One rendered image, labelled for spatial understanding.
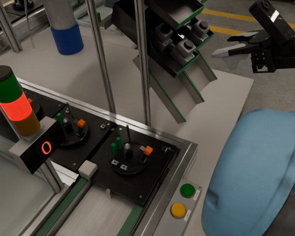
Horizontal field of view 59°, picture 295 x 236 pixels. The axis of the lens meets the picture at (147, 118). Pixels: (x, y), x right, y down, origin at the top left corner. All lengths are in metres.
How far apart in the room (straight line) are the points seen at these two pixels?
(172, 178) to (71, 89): 0.75
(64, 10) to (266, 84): 2.03
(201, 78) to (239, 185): 0.95
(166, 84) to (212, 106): 0.33
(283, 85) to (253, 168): 2.74
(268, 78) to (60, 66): 2.08
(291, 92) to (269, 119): 2.65
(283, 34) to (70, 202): 0.73
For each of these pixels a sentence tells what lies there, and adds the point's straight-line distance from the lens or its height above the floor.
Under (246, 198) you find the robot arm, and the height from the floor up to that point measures 1.54.
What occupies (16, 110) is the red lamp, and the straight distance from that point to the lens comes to 0.58.
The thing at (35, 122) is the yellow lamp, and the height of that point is 1.28.
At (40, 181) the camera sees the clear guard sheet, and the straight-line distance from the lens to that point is 0.81.
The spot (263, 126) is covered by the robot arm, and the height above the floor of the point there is 1.56.
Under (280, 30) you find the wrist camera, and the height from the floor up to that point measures 1.40.
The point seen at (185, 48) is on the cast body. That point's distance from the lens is 0.83.
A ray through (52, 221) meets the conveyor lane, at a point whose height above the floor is 0.95.
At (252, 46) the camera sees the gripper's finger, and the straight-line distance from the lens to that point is 0.67.
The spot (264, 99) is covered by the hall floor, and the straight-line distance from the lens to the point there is 2.68.
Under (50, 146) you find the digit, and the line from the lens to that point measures 0.68.
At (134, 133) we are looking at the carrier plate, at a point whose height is 0.97.
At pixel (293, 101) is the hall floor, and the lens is 2.75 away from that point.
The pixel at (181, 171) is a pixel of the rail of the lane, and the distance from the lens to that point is 0.86.
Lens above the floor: 1.69
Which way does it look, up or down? 46 degrees down
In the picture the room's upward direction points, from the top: 4 degrees counter-clockwise
